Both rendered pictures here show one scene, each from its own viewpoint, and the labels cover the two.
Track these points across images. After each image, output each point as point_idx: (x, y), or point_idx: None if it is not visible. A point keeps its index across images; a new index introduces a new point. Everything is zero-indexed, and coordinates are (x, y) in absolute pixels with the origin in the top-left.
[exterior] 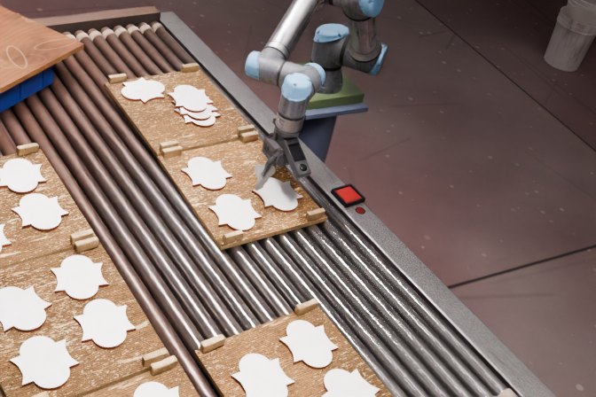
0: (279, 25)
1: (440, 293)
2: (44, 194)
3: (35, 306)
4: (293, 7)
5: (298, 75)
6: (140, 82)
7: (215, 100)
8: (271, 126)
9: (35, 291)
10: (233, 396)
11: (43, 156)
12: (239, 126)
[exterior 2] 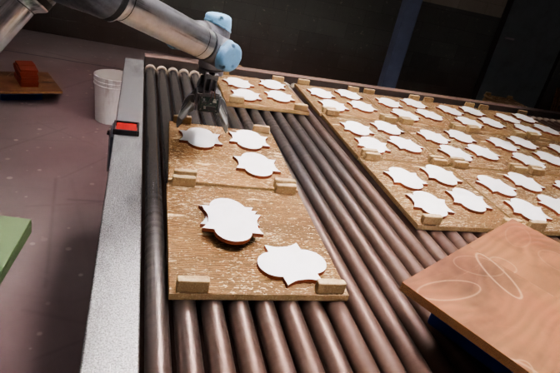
0: (188, 21)
1: (131, 87)
2: (404, 190)
3: (397, 141)
4: (162, 2)
5: (217, 14)
6: (293, 274)
7: (186, 230)
8: (128, 196)
9: (397, 149)
10: (296, 99)
11: (412, 216)
12: (182, 193)
